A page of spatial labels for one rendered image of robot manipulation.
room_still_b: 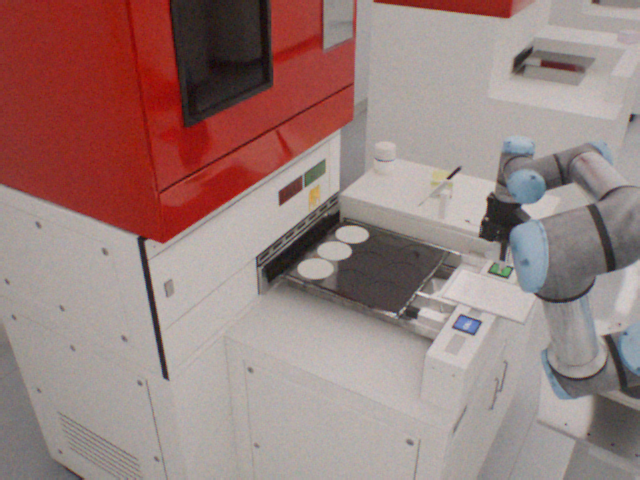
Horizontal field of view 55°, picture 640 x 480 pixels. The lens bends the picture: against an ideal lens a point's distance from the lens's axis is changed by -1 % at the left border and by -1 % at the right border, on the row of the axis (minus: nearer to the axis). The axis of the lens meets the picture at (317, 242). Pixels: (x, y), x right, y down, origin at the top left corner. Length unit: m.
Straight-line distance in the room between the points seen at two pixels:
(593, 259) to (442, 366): 0.48
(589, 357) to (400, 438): 0.47
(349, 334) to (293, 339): 0.15
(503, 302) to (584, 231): 0.57
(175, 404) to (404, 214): 0.87
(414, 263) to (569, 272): 0.80
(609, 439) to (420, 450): 0.41
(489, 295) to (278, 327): 0.55
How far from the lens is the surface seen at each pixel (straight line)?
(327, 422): 1.62
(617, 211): 1.06
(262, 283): 1.71
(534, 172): 1.41
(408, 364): 1.57
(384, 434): 1.54
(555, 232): 1.04
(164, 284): 1.39
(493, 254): 1.65
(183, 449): 1.73
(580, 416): 1.55
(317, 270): 1.73
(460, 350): 1.42
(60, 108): 1.34
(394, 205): 1.93
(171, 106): 1.20
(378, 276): 1.71
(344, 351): 1.59
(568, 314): 1.18
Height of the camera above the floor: 1.89
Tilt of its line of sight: 32 degrees down
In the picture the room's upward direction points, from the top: straight up
